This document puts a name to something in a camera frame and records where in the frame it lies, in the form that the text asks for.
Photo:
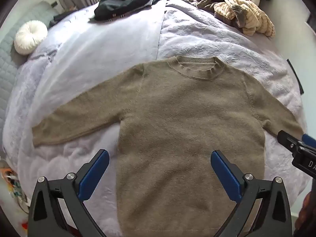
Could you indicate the white round pleated pillow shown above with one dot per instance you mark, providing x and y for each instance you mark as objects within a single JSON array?
[{"x": 30, "y": 37}]

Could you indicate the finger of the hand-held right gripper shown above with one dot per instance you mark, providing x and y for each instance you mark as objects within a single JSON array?
[
  {"x": 287, "y": 140},
  {"x": 310, "y": 142}
]

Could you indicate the beige striped garment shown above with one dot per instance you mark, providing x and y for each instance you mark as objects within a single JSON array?
[{"x": 249, "y": 14}]

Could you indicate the lavender embossed blanket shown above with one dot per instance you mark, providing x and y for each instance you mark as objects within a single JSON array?
[{"x": 209, "y": 37}]

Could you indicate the dark green garment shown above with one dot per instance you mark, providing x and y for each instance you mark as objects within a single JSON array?
[{"x": 121, "y": 1}]

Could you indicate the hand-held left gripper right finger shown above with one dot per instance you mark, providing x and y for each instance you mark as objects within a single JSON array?
[{"x": 226, "y": 175}]

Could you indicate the lavender smooth plush blanket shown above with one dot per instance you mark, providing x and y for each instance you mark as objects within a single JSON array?
[{"x": 98, "y": 49}]

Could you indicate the grey quilted headboard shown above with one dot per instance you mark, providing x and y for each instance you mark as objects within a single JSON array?
[{"x": 9, "y": 61}]

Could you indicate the olive brown knit sweater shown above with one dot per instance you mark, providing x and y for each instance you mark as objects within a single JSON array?
[{"x": 185, "y": 128}]

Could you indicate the person's right hand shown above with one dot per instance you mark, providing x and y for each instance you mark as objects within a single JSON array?
[{"x": 309, "y": 214}]

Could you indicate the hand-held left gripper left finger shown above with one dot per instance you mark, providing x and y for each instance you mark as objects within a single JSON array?
[{"x": 95, "y": 175}]

